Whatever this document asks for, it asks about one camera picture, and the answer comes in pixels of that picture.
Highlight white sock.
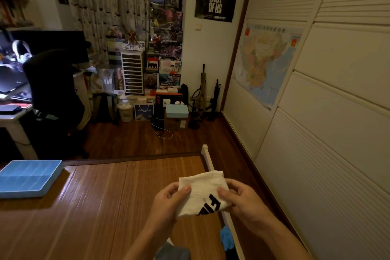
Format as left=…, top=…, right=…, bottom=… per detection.
left=176, top=170, right=233, bottom=218

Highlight white bed frame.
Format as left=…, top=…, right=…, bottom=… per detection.
left=201, top=144, right=245, bottom=260

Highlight person's right hand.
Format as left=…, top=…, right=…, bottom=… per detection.
left=217, top=179, right=276, bottom=234

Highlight tan toy rifle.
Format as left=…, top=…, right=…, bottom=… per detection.
left=194, top=64, right=208, bottom=112

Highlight black folding stool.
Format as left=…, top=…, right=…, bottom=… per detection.
left=92, top=92, right=119, bottom=125

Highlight blue cloth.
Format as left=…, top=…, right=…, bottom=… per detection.
left=219, top=225, right=235, bottom=252

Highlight teal box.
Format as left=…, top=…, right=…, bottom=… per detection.
left=165, top=104, right=190, bottom=119

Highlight grey cloth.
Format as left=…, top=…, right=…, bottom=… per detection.
left=155, top=238, right=191, bottom=260

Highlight white desk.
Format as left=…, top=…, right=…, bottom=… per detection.
left=0, top=67, right=92, bottom=160

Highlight white trash bin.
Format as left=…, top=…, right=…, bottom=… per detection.
left=117, top=100, right=135, bottom=123

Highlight person's right forearm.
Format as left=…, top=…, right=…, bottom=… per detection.
left=260, top=217, right=314, bottom=260

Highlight black monitor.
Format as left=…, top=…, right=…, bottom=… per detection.
left=10, top=30, right=90, bottom=64

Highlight tall black box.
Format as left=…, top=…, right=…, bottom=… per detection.
left=151, top=94, right=165, bottom=131

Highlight black and red box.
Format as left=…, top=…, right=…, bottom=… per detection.
left=164, top=92, right=183, bottom=108

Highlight brown bamboo mat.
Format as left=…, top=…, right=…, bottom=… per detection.
left=0, top=155, right=226, bottom=260

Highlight white headphones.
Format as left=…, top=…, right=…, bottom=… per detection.
left=12, top=39, right=33, bottom=64

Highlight white drawer unit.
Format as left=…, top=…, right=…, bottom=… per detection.
left=121, top=51, right=144, bottom=95

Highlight blue compartment box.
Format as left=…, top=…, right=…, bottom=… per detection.
left=0, top=160, right=65, bottom=199

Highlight white cable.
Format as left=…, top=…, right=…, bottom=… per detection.
left=154, top=122, right=173, bottom=140

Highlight black office chair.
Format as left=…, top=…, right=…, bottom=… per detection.
left=23, top=49, right=91, bottom=160

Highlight ring light on stand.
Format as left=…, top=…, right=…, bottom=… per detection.
left=188, top=89, right=204, bottom=130

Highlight black toy rifle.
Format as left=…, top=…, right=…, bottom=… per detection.
left=205, top=79, right=222, bottom=122

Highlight person's left forearm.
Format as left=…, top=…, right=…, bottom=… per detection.
left=123, top=223, right=173, bottom=260

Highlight person's left hand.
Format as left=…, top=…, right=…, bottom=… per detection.
left=146, top=182, right=192, bottom=233

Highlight white louvred wardrobe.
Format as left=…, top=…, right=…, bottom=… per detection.
left=221, top=0, right=390, bottom=260

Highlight wall map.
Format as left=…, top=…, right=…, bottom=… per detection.
left=234, top=23, right=305, bottom=111

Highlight open laptop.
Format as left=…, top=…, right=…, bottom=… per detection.
left=0, top=65, right=30, bottom=95

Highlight stack of model kit boxes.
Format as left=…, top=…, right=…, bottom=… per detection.
left=149, top=0, right=185, bottom=90

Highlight patterned curtain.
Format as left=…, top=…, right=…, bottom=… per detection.
left=63, top=0, right=152, bottom=65

